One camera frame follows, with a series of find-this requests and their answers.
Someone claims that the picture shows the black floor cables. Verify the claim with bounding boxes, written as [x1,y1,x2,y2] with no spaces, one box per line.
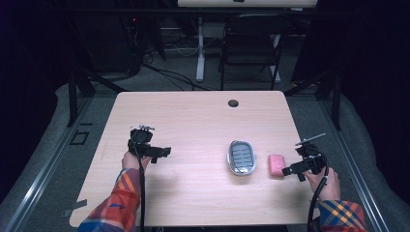
[129,18,220,92]

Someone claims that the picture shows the black metal stand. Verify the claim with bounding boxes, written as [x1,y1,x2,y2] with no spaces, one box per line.
[283,69,343,131]
[64,18,128,129]

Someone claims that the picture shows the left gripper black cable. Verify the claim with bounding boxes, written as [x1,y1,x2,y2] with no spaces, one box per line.
[130,136,147,232]

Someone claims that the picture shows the black folding chair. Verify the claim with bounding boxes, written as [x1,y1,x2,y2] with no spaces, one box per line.
[220,13,294,92]

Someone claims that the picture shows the aluminium floor rail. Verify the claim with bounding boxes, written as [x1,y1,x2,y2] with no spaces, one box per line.
[317,98,393,232]
[3,96,95,232]

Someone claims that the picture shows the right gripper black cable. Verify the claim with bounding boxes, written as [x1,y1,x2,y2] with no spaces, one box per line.
[306,145,331,232]

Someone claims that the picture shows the pink soap bar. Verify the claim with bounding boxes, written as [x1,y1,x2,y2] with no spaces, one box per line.
[268,154,287,178]

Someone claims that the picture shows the white desk top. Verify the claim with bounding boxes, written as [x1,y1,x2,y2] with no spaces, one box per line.
[177,0,319,9]

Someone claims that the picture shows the silver metal soap dish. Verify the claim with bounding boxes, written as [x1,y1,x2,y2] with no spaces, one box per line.
[226,139,257,177]

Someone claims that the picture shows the person's left hand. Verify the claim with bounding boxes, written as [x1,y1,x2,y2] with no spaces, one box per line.
[121,150,152,172]

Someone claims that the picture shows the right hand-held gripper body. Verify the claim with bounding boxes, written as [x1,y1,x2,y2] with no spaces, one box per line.
[294,132,329,177]

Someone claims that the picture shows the white desk leg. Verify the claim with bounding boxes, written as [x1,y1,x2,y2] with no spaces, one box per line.
[194,15,208,83]

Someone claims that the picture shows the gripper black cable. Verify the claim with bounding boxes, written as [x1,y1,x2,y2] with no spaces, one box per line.
[306,145,331,232]
[130,136,147,232]

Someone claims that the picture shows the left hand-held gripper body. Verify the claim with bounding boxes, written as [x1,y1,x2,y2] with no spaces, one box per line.
[128,124,157,159]

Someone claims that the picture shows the person's right hand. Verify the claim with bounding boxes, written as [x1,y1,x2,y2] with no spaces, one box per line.
[304,166,342,202]

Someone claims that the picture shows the grey tape strip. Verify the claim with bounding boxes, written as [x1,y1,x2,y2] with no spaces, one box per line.
[61,198,89,218]

